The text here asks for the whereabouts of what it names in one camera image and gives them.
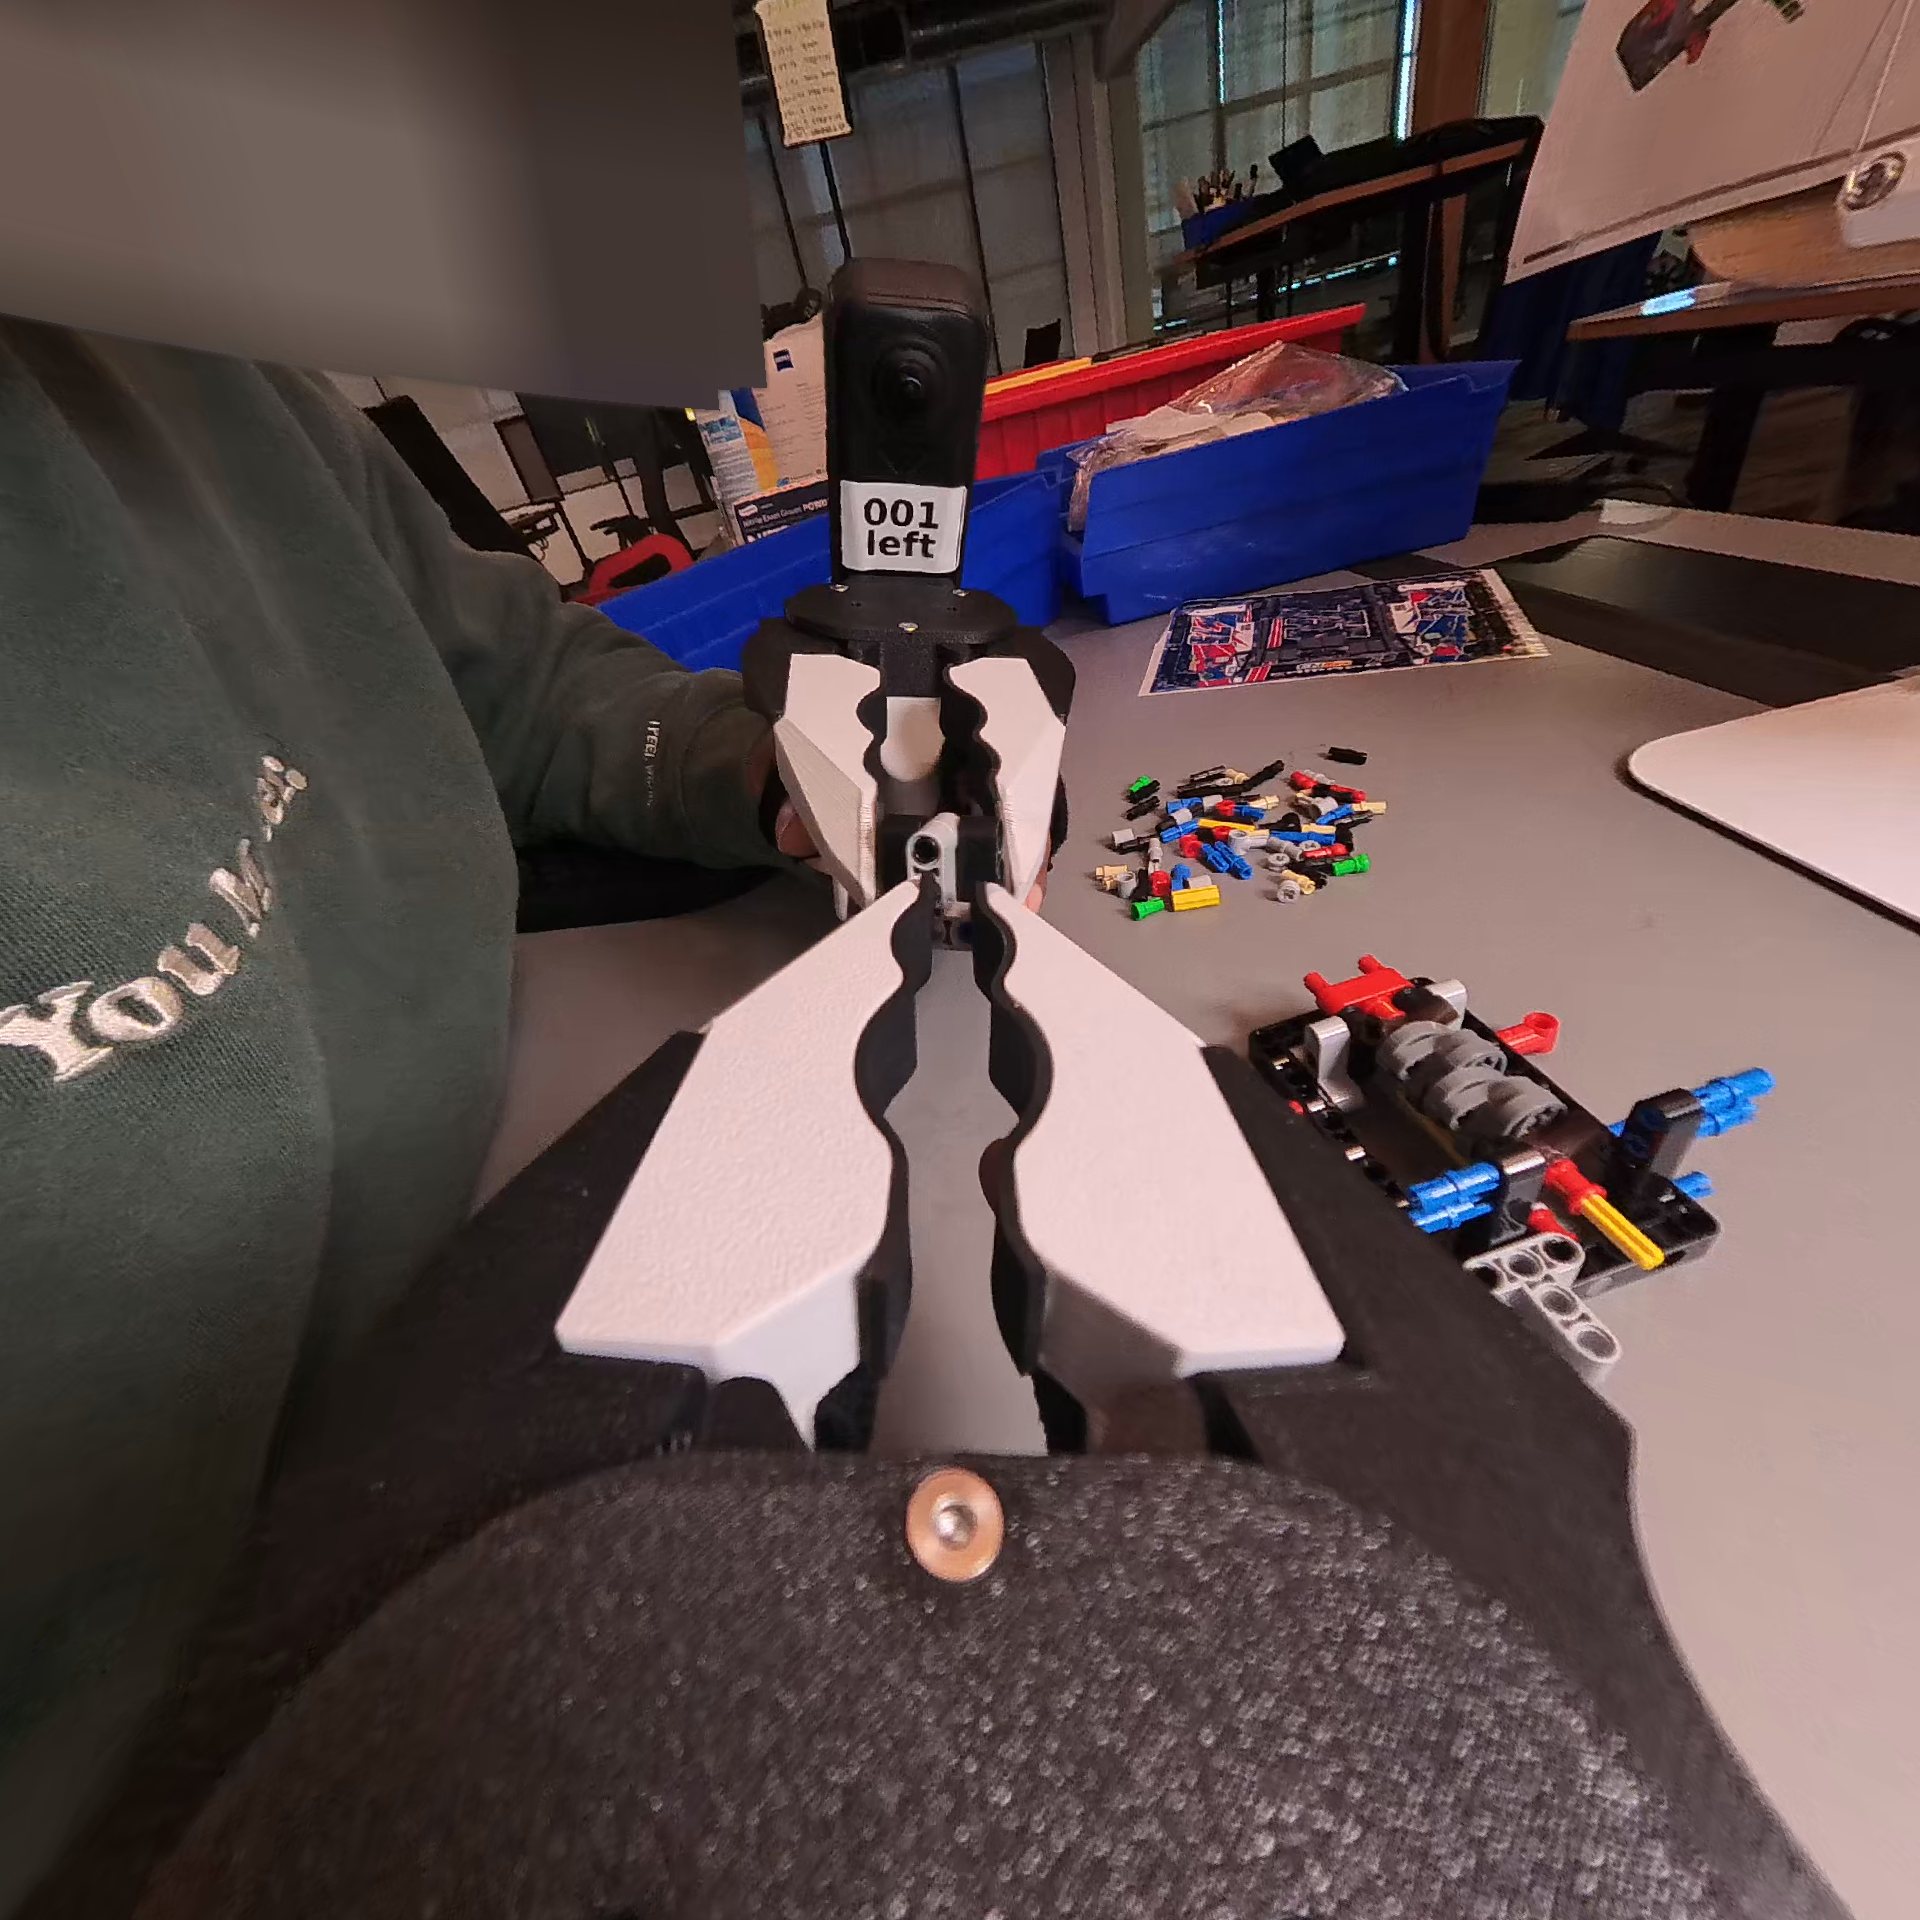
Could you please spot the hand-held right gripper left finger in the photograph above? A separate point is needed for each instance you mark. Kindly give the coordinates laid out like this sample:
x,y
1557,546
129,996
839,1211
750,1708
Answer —
x,y
720,1202

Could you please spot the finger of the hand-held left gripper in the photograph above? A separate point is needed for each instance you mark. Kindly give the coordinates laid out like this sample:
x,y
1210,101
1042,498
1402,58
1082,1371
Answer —
x,y
820,750
1028,750

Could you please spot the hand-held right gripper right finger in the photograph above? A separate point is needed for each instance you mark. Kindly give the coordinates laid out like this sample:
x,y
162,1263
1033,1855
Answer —
x,y
1172,1202

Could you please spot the pile of loose lego pieces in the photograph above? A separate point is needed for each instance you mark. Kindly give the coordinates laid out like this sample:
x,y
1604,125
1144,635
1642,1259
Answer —
x,y
1244,839

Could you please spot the lego engine assembly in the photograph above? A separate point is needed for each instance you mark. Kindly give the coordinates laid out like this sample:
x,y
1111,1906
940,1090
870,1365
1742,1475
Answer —
x,y
1440,1110

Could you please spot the holographic lego sticker sheet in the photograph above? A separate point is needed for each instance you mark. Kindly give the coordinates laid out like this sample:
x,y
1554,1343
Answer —
x,y
1336,630

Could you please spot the lego instruction booklet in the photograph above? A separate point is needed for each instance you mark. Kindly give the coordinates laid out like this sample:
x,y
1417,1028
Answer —
x,y
1694,119

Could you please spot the person's left hand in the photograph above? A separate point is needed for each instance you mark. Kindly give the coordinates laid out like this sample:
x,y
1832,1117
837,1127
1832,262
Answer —
x,y
792,828

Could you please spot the blue plastic bin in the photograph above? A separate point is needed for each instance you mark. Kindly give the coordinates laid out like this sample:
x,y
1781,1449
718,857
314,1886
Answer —
x,y
1290,481
720,601

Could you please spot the red plastic bin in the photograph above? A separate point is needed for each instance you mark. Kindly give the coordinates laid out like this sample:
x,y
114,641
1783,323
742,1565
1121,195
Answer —
x,y
1110,389

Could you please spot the hanging paper note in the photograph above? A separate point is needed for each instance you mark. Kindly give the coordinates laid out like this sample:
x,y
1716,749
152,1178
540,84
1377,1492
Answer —
x,y
804,67

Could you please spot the clear bag of parts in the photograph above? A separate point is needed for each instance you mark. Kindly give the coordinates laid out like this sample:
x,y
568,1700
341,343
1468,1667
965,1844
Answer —
x,y
1244,399

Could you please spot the person's green sweatshirt torso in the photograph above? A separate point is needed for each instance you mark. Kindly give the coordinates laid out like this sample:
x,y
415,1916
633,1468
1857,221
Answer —
x,y
224,1050

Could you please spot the dark desk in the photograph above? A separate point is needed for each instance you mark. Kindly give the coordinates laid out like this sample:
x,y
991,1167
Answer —
x,y
1382,182

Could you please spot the white lamp stand base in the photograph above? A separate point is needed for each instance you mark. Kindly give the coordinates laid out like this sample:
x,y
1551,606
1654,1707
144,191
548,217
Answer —
x,y
1800,780

